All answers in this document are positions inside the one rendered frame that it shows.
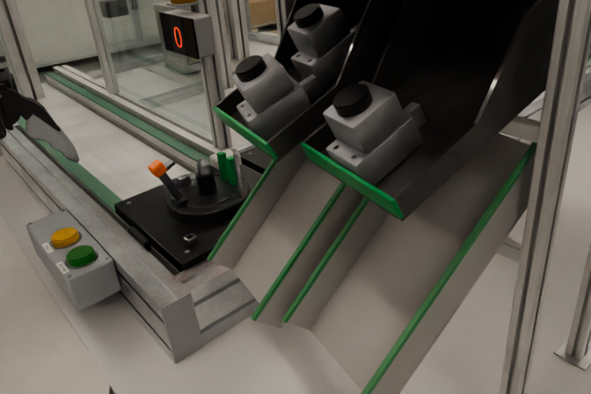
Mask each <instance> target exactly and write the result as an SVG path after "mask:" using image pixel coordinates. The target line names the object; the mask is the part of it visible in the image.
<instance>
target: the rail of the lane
mask: <svg viewBox="0 0 591 394"><path fill-rule="evenodd" d="M6 130H7V131H6V137H5V138H4V139H0V147H1V150H2V152H3V154H4V157H5V159H6V160H5V161H6V163H7V166H8V168H9V169H10V170H11V171H12V172H13V174H14V175H15V176H16V177H17V178H18V180H19V181H20V182H21V183H22V184H23V186H24V187H25V188H26V189H27V191H28V192H29V193H30V194H31V195H32V196H33V198H34V199H35V200H36V201H37V202H38V203H39V204H40V205H41V206H42V208H43V209H44V210H45V211H46V212H47V214H48V215H52V214H54V213H56V212H59V211H61V210H63V209H67V210H68V211H69V212H70V213H71V214H72V215H73V216H74V217H75V218H76V219H77V221H78V222H79V223H80V224H81V225H82V226H83V227H84V228H85V229H86V230H87V231H88V232H89V234H90V235H91V236H92V237H93V238H94V239H95V240H96V241H97V242H98V243H99V244H100V245H101V247H102V248H103V249H104V250H105V251H106V252H107V253H108V254H109V255H110V256H111V257H112V258H113V261H114V264H115V267H116V270H117V273H118V276H119V279H120V284H121V287H122V289H121V291H119V292H117V293H115V294H116V295H117V296H118V297H119V298H120V300H121V301H122V302H123V303H124V304H125V306H126V307H127V308H128V309H129V310H130V312H131V313H132V314H133V315H134V316H135V318H136V319H137V320H138V321H139V322H140V324H141V325H142V326H143V327H144V328H145V330H146V331H147V332H148V333H149V334H150V336H151V337H152V338H153V339H154V340H155V341H156V343H157V344H158V345H159V346H160V347H161V348H162V349H163V350H164V352H165V353H166V354H167V355H168V356H169V358H170V359H171V360H172V361H173V362H174V363H175V364H177V363H178V362H180V361H182V360H184V359H185V358H186V357H187V356H189V355H191V354H193V353H194V352H196V351H198V350H199V349H201V348H202V347H203V344H202V339H201V332H200V328H199V324H198V319H197V316H196V311H195V308H194V303H193V296H192V292H191V291H190V290H189V289H188V288H187V287H186V286H185V285H184V284H183V283H182V282H181V281H180V280H179V279H177V278H176V277H175V276H174V275H173V274H172V273H171V272H170V271H169V270H168V269H167V268H166V267H165V266H163V265H162V264H161V263H160V262H159V261H158V260H157V259H156V258H155V257H154V256H153V255H152V254H151V253H149V251H151V246H150V241H149V240H148V239H147V238H146V237H145V236H144V235H143V234H142V233H140V232H139V231H138V230H137V229H136V228H135V227H134V226H132V227H130V228H128V232H127V231H126V230H125V229H123V228H122V227H121V226H120V225H119V224H118V223H117V222H116V221H115V220H114V219H113V218H112V217H111V216H110V215H109V214H107V212H106V211H105V210H104V209H103V208H102V207H101V206H100V205H99V204H97V203H96V202H95V201H94V200H93V199H92V198H91V197H90V196H89V195H88V194H87V193H86V192H84V191H83V190H82V189H81V188H80V187H79V186H78V185H77V184H76V183H75V182H74V181H73V180H72V179H70V178H69V177H68V176H67V175H66V174H65V173H64V172H63V171H62V170H61V169H60V168H59V167H57V166H56V165H55V164H54V163H53V162H52V161H51V160H50V159H49V158H48V157H47V156H46V155H44V154H43V153H42V152H41V151H40V150H39V149H38V148H37V147H36V146H35V145H34V144H33V143H32V142H30V141H29V140H28V139H27V138H26V137H25V136H24V135H23V134H22V133H21V132H20V131H19V130H17V129H16V128H15V127H14V126H13V130H8V129H7V128H6Z"/></svg>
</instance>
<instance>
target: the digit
mask: <svg viewBox="0 0 591 394"><path fill-rule="evenodd" d="M168 19H169V24H170V28H171V37H172V42H173V47H174V50H176V51H179V52H182V53H186V44H185V39H184V34H183V29H182V24H181V20H179V19H175V18H168Z"/></svg>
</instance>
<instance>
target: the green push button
mask: <svg viewBox="0 0 591 394"><path fill-rule="evenodd" d="M95 256H96V253H95V251H94V248H93V247H92V246H89V245H81V246H78V247H76V248H74V249H72V250H71V251H69V253H68V254H67V256H66V260H67V262H68V264H69V265H70V266H82V265H85V264H87V263H89V262H91V261H92V260H93V259H94V258H95Z"/></svg>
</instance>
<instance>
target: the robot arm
mask: <svg viewBox="0 0 591 394"><path fill-rule="evenodd" d="M20 115H21V116H22V117H23V118H24V119H25V120H26V132H27V134H28V135H30V136H31V137H33V138H34V139H39V140H43V141H45V142H48V144H49V145H50V146H51V148H52V149H54V150H59V151H61V153H62V154H63V155H64V156H65V157H66V158H67V159H69V160H72V161H75V162H77V163H78V162H79V157H78V154H77V150H76V148H75V146H74V145H73V143H72V142H71V140H70V139H69V138H68V137H67V136H66V134H65V133H64V132H63V130H62V129H61V128H60V127H59V126H57V124H56V123H55V121H54V120H53V118H52V117H51V115H50V114H49V112H48V111H47V109H46V108H45V107H44V106H43V105H42V104H41V103H39V102H38V101H36V100H35V99H33V98H27V97H25V96H23V95H21V94H20V93H19V92H18V89H17V86H16V85H15V83H14V81H13V79H12V76H11V73H10V71H9V69H8V67H5V68H1V69H0V139H4V138H5V137H6V128H7V129H8V130H13V125H14V124H15V123H16V122H17V121H18V120H19V118H20Z"/></svg>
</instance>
